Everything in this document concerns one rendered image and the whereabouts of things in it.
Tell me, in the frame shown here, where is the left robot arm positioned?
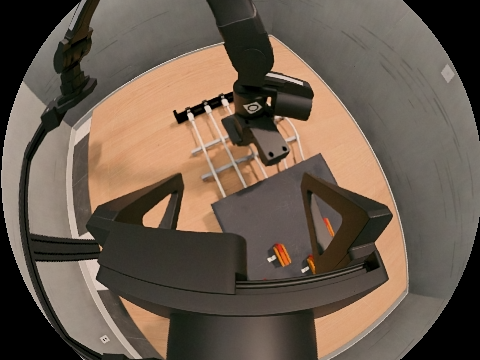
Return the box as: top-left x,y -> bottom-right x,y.
53,0 -> 314,167

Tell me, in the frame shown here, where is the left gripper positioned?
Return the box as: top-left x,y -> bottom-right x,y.
221,108 -> 266,147

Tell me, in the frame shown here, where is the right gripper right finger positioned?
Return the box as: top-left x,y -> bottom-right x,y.
301,172 -> 393,274

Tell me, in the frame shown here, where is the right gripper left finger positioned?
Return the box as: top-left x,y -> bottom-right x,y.
92,172 -> 184,230

